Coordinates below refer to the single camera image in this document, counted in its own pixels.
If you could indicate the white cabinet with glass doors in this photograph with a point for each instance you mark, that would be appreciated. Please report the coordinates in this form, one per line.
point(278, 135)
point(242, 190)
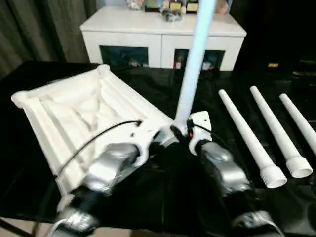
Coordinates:
point(138, 32)

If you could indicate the small yellow object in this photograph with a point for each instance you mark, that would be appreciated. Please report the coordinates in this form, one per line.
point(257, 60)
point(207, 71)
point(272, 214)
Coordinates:
point(273, 65)

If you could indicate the grey curtain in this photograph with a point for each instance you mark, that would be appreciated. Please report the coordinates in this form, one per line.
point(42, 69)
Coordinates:
point(37, 32)

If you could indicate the small black box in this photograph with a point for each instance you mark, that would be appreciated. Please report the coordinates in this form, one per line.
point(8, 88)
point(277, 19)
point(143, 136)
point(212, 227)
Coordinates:
point(153, 9)

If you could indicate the small silver object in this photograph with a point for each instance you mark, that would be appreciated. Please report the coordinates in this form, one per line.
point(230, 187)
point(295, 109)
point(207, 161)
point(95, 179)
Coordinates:
point(135, 4)

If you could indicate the black mat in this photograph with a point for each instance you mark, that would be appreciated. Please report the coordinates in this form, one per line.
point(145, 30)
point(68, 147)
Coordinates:
point(160, 197)

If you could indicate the white plastic table leg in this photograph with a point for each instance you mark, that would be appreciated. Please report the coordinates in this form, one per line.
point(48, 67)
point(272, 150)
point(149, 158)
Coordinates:
point(298, 118)
point(193, 69)
point(247, 133)
point(274, 123)

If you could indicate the white plastic table top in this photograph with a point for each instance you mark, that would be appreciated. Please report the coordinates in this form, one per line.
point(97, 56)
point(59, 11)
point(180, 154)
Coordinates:
point(74, 111)

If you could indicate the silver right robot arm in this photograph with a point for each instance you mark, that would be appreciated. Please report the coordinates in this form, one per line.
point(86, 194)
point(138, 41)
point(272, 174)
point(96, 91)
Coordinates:
point(227, 168)

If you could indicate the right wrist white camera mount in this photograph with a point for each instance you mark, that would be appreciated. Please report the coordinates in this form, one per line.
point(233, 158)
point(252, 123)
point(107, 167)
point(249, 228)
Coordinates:
point(201, 123)

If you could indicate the small white jar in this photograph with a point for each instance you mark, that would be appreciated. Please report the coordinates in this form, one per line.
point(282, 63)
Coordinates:
point(177, 65)
point(207, 66)

